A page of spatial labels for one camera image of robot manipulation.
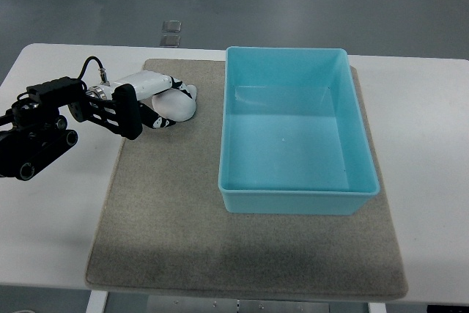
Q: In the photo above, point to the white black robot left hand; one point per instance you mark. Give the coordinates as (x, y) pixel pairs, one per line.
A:
(146, 84)

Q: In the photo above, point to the white bunny toy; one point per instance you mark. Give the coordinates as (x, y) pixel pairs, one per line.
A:
(175, 105)

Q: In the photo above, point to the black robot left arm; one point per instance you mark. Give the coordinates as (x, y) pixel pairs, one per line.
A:
(39, 133)

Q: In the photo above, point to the blue plastic box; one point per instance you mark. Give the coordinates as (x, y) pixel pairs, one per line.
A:
(293, 136)

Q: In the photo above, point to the metal floor plate near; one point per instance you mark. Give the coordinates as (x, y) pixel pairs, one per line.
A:
(170, 41)

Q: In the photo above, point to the metal floor plate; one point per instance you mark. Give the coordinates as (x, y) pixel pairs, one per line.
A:
(171, 26)
(170, 41)

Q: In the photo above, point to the metal floor plate far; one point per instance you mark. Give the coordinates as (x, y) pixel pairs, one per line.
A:
(171, 26)

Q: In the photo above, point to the grey felt mat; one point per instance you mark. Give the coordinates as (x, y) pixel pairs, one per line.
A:
(164, 228)

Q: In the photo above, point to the white table leg left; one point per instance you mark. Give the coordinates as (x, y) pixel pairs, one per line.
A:
(97, 301)

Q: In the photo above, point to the metal table crossbar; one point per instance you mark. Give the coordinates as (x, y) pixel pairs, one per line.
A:
(187, 304)

